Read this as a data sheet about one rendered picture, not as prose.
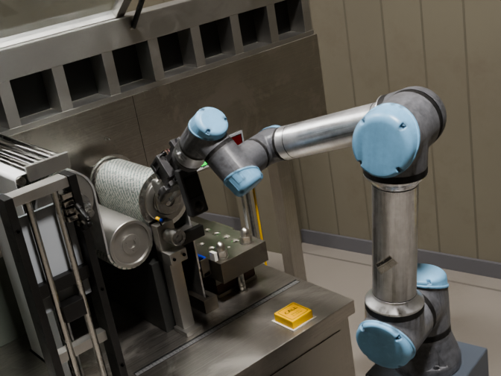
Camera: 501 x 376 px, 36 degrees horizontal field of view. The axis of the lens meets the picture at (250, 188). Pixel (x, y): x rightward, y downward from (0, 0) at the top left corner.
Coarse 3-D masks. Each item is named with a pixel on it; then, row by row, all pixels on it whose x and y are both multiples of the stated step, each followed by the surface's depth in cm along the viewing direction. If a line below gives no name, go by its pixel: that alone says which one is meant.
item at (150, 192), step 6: (156, 180) 187; (150, 186) 187; (150, 192) 186; (150, 198) 187; (150, 204) 187; (180, 204) 193; (150, 210) 187; (156, 210) 188; (180, 210) 193; (156, 216) 189; (162, 216) 190; (168, 216) 191; (174, 216) 192
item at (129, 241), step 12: (108, 216) 189; (120, 216) 188; (108, 228) 185; (120, 228) 183; (132, 228) 186; (144, 228) 188; (108, 240) 183; (120, 240) 185; (132, 240) 187; (144, 240) 189; (120, 252) 185; (132, 252) 187; (144, 252) 190; (120, 264) 185; (132, 264) 187
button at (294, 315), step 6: (288, 306) 196; (294, 306) 196; (300, 306) 195; (282, 312) 194; (288, 312) 194; (294, 312) 193; (300, 312) 193; (306, 312) 192; (276, 318) 194; (282, 318) 192; (288, 318) 191; (294, 318) 190; (300, 318) 191; (306, 318) 192; (288, 324) 191; (294, 324) 190; (300, 324) 191
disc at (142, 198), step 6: (150, 180) 186; (144, 186) 186; (144, 192) 186; (144, 198) 186; (144, 204) 187; (144, 210) 187; (144, 216) 187; (150, 216) 188; (180, 216) 194; (150, 222) 189; (174, 222) 194
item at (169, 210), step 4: (156, 196) 187; (180, 196) 191; (156, 200) 187; (176, 200) 190; (180, 200) 191; (156, 204) 187; (160, 204) 187; (164, 204) 188; (172, 204) 190; (176, 204) 190; (156, 208) 188; (160, 208) 188; (164, 208) 188; (168, 208) 189; (172, 208) 190; (176, 208) 191; (160, 212) 188; (164, 212) 188; (168, 212) 189; (172, 212) 190
